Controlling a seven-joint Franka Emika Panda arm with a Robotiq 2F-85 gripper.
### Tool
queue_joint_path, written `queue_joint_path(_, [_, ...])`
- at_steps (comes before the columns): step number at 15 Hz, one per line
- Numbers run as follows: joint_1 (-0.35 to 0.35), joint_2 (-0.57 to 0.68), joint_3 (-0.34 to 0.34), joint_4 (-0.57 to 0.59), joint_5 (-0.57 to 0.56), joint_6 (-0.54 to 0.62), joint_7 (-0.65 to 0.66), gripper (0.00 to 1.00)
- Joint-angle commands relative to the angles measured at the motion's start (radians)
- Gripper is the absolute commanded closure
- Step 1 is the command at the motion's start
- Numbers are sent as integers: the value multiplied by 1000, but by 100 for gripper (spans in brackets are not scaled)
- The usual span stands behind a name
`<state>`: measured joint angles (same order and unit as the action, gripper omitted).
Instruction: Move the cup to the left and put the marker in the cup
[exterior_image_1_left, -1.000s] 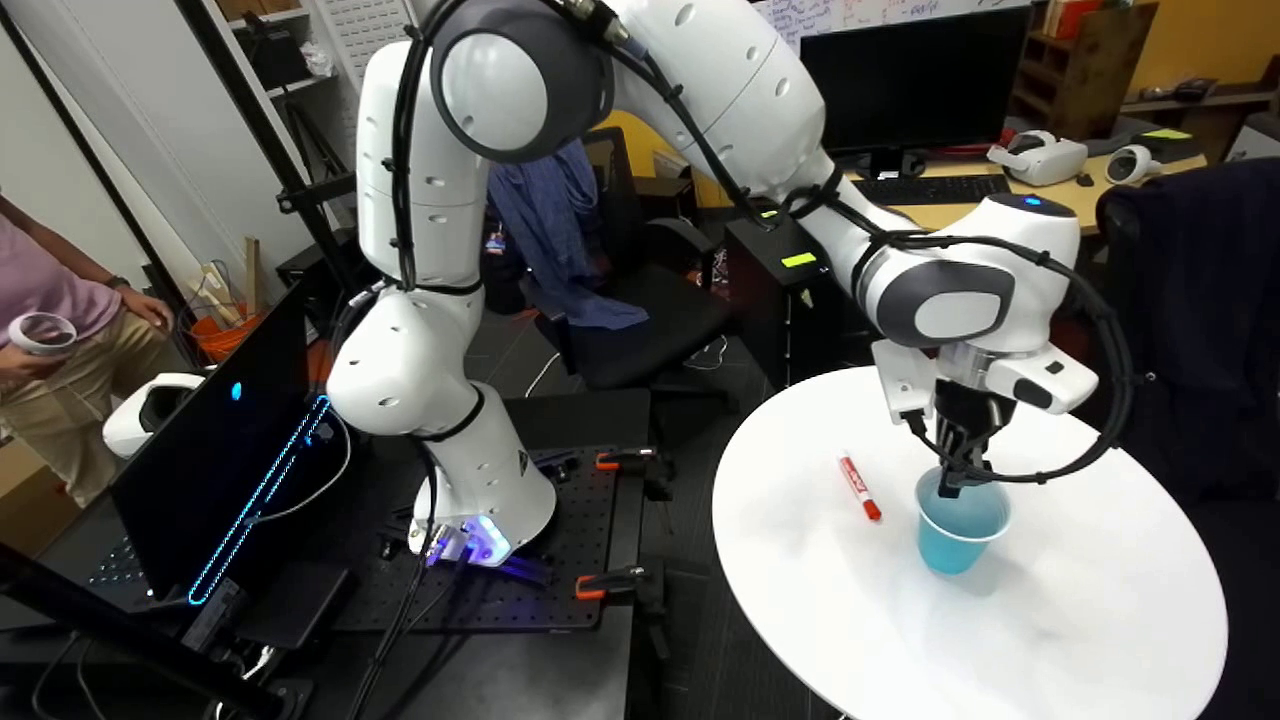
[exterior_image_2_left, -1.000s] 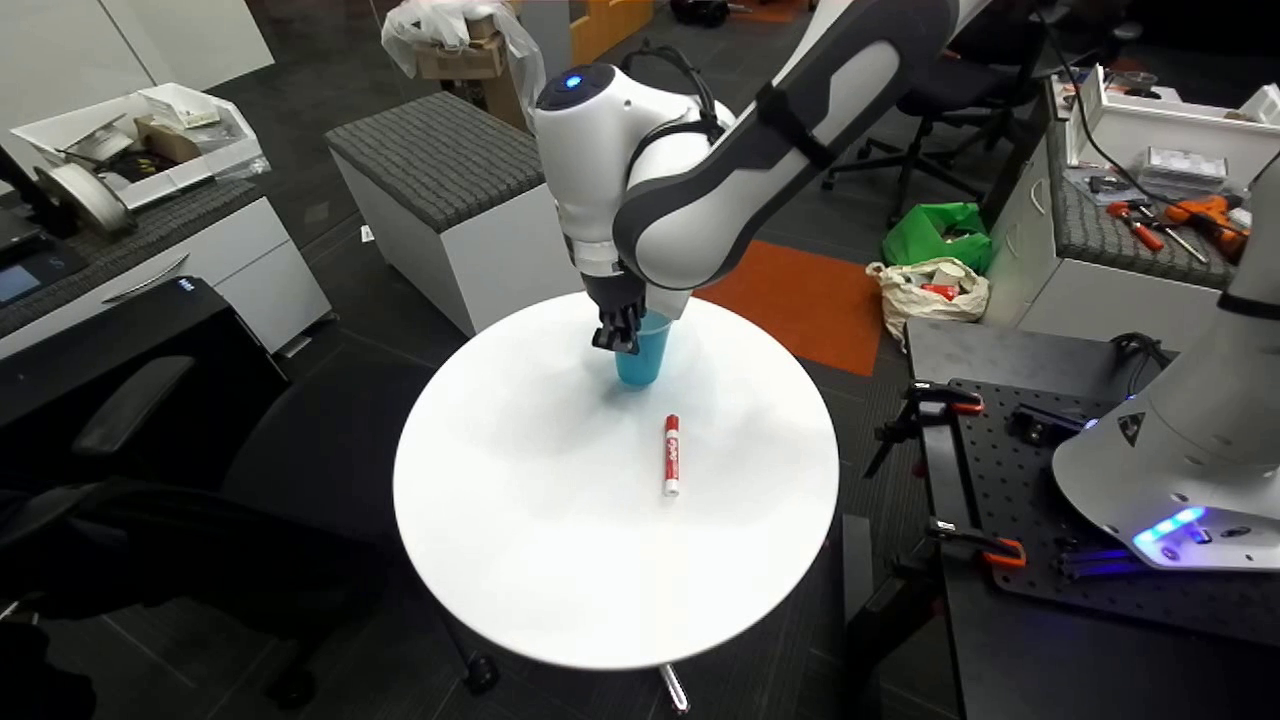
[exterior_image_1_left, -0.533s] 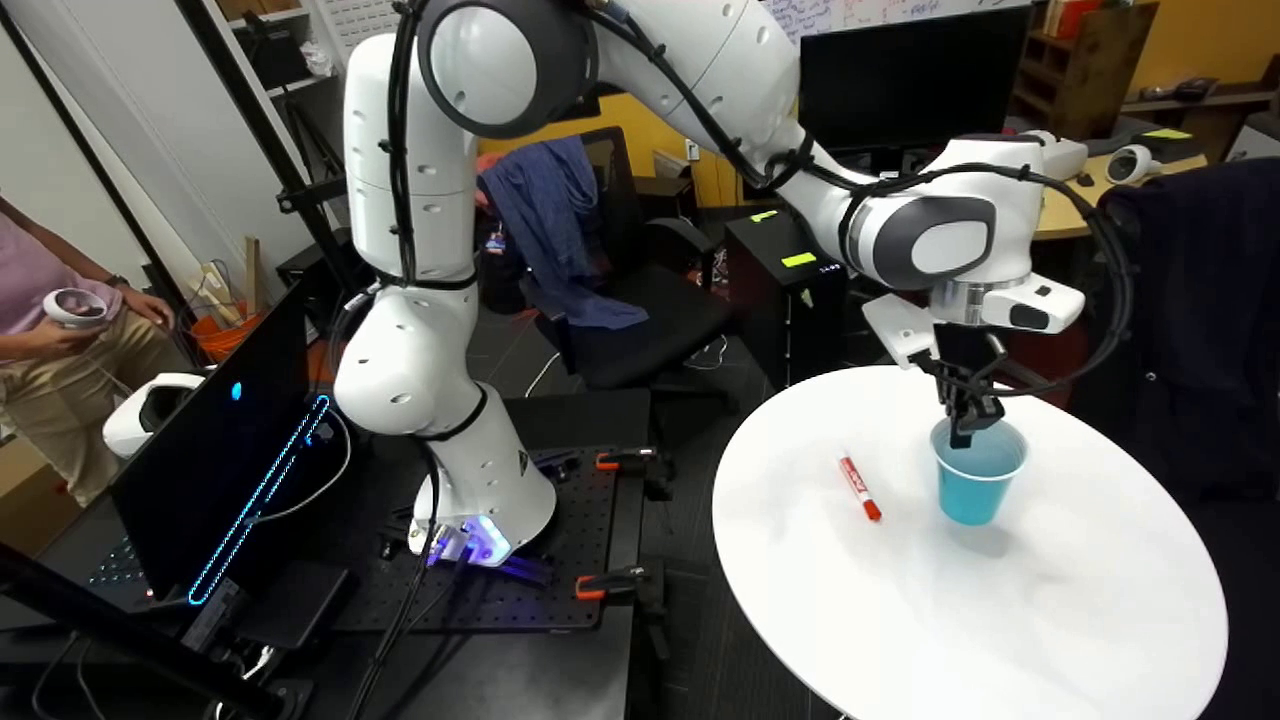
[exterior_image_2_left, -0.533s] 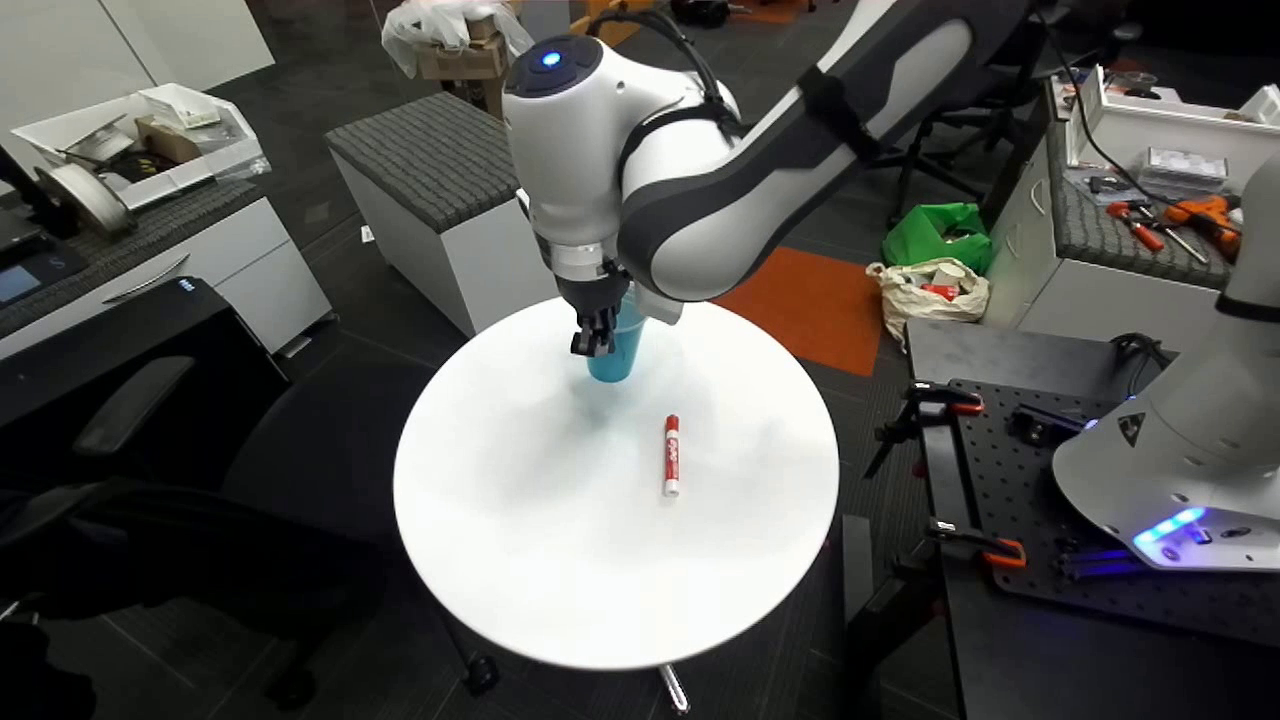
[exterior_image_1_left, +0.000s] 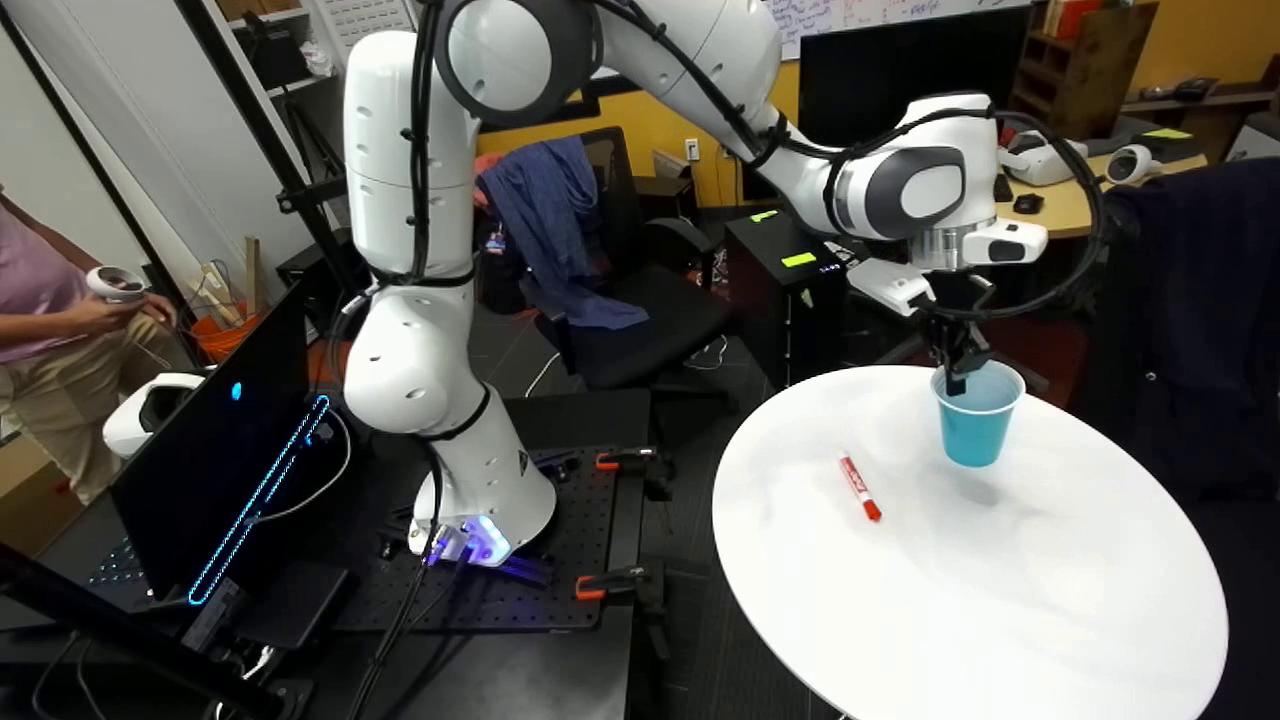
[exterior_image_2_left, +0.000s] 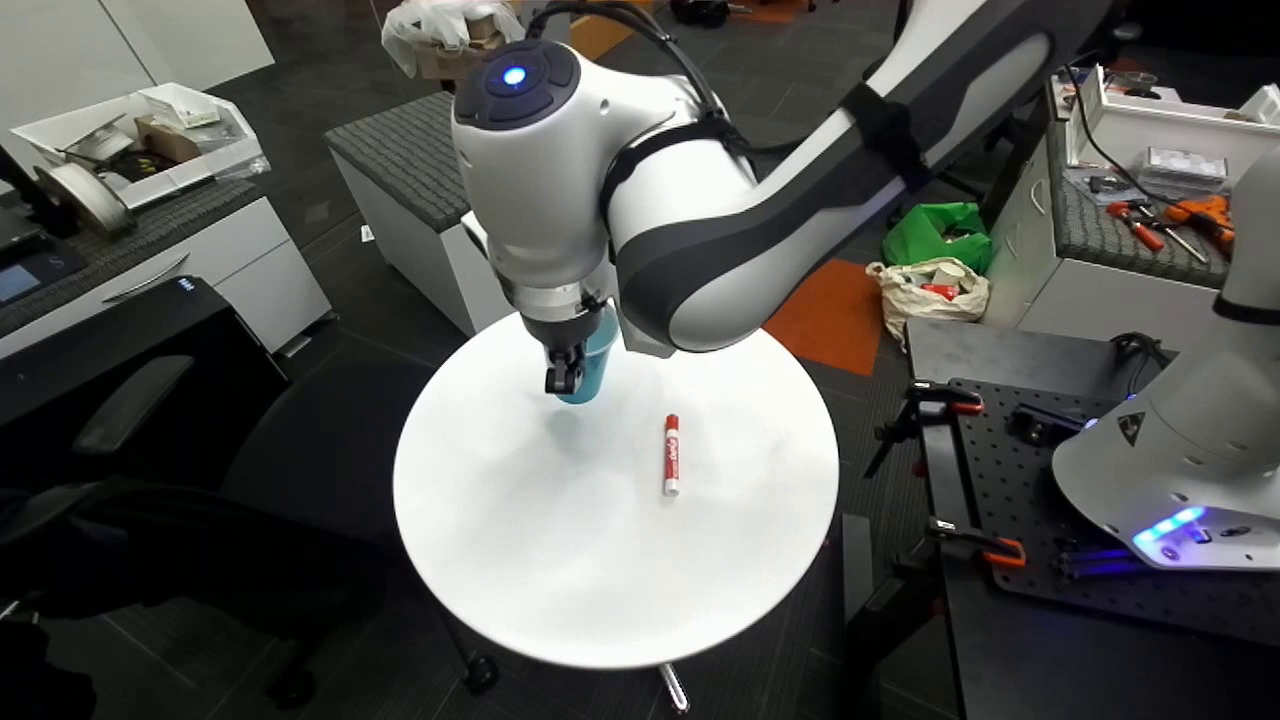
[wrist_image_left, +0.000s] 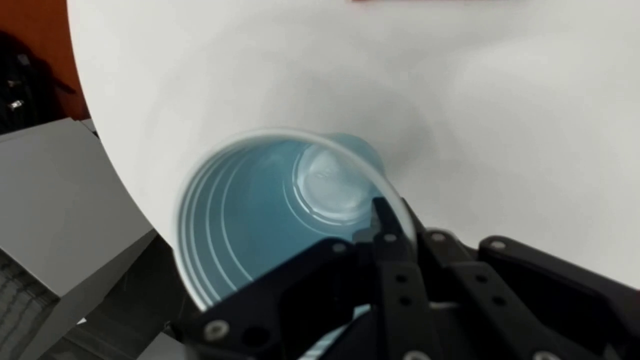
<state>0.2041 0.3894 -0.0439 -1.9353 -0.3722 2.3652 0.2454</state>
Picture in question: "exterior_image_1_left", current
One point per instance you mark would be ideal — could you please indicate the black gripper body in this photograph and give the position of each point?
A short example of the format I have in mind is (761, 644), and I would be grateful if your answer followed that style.
(961, 310)

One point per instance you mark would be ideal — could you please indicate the blue plastic cup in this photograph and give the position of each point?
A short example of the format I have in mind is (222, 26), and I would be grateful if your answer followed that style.
(976, 427)

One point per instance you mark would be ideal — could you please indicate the red Expo marker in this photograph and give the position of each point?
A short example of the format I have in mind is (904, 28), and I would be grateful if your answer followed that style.
(860, 491)

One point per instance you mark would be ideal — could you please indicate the white handheld controller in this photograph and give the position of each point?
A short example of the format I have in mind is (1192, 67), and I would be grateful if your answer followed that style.
(112, 283)

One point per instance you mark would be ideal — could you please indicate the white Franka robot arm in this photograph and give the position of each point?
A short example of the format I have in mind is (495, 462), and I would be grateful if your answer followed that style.
(401, 347)

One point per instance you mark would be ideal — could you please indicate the person left hand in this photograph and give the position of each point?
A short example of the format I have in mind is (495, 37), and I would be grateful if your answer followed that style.
(152, 310)

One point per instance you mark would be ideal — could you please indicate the black computer mouse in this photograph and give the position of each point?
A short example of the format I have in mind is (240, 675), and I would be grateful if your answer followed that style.
(1024, 200)

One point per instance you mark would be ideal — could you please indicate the yellow round desk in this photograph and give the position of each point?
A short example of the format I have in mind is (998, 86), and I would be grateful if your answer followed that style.
(1064, 213)

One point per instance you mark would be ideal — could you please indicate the black jacket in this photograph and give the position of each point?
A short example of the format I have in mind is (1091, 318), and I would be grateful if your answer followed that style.
(1184, 321)

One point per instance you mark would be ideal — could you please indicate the black computer monitor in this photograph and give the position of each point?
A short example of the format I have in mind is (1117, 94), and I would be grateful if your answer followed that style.
(881, 72)

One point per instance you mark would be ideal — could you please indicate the wooden shelf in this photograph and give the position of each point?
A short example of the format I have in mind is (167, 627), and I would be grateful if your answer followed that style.
(1084, 67)

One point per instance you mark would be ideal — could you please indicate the whiteboard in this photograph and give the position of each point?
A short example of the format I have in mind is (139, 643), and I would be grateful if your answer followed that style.
(866, 12)

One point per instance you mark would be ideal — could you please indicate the black office chair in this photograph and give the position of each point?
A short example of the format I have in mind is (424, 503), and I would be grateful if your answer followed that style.
(640, 326)

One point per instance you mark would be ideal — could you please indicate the orange black clamp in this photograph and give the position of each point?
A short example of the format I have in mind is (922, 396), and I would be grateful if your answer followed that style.
(625, 462)
(604, 584)

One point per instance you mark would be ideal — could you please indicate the blue cloth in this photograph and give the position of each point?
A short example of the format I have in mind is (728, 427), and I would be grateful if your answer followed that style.
(552, 244)

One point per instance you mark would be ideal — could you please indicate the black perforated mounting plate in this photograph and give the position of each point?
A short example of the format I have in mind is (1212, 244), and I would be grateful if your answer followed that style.
(534, 627)

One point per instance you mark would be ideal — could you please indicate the black box with blue light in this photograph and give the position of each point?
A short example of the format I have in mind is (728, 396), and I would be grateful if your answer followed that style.
(212, 465)

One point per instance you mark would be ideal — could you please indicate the white VR headset black visor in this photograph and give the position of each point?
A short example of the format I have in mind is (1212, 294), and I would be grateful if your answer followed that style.
(142, 423)

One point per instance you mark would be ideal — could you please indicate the black tripod leg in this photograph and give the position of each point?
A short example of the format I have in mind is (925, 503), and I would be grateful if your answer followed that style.
(80, 605)

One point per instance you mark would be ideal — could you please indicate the person in pink shirt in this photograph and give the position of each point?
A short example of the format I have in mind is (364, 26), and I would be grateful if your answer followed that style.
(42, 347)

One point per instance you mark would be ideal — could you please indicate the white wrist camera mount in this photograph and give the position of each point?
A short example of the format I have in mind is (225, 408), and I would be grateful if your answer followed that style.
(1005, 244)

